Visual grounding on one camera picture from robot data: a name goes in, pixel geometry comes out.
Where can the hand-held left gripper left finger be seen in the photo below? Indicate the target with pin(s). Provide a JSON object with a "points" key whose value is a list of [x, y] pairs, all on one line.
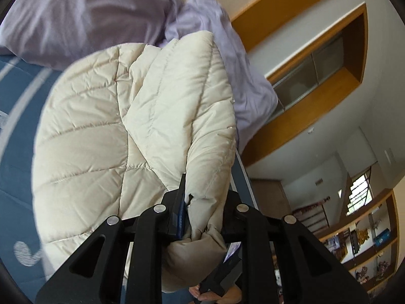
{"points": [[180, 218]]}

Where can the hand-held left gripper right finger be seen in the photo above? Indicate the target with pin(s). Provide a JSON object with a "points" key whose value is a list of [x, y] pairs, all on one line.
{"points": [[235, 217]]}

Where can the cream quilted down jacket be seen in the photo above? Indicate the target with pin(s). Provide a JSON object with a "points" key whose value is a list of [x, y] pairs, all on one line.
{"points": [[110, 133]]}

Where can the person's right hand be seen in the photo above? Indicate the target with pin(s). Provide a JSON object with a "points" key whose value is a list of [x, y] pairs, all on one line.
{"points": [[208, 297]]}

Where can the wooden cabinet door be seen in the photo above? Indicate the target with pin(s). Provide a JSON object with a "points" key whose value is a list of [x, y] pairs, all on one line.
{"points": [[269, 196]]}

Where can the large lavender pillow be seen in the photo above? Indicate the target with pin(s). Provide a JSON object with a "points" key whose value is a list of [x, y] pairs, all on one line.
{"points": [[250, 101]]}

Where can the barred window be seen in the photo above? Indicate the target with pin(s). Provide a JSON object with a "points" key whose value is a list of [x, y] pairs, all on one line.
{"points": [[359, 193]]}

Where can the wooden bookshelf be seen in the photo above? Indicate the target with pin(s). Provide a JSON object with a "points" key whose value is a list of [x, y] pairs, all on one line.
{"points": [[379, 198]]}

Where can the frosted glass door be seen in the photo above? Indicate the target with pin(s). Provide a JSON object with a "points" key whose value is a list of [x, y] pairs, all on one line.
{"points": [[300, 85]]}

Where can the blue white-striped bed sheet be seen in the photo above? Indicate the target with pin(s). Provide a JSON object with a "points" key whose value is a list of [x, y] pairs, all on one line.
{"points": [[15, 196]]}

